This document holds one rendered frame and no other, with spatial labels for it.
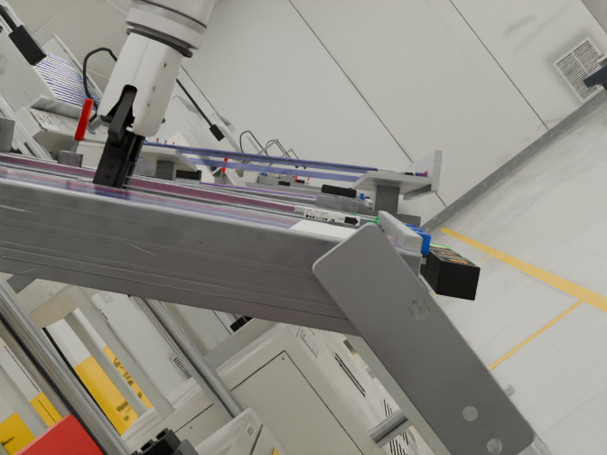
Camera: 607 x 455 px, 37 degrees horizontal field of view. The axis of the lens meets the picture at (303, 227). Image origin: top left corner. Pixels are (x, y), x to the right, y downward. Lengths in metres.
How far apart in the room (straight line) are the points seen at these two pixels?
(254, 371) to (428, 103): 6.82
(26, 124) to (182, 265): 1.55
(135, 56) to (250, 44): 7.89
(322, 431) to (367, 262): 1.58
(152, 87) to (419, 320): 0.49
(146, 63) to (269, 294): 0.42
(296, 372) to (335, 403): 0.11
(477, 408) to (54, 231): 0.30
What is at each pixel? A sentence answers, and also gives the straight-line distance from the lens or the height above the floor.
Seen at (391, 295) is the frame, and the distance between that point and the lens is 0.56.
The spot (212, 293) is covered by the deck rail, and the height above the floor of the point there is 0.78.
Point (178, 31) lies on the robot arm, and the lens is 0.97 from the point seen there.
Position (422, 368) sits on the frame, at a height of 0.67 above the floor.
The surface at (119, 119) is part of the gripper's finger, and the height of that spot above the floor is 0.98.
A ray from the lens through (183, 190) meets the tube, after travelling 0.99.
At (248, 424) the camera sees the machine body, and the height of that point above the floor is 0.61.
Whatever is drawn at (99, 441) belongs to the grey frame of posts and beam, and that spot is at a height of 0.71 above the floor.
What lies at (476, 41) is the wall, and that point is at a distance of 8.87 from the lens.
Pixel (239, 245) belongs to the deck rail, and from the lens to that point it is 0.60.
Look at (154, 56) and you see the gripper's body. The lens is 0.96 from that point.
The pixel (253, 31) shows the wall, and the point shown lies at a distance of 8.87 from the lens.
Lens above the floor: 0.78
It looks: level
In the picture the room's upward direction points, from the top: 37 degrees counter-clockwise
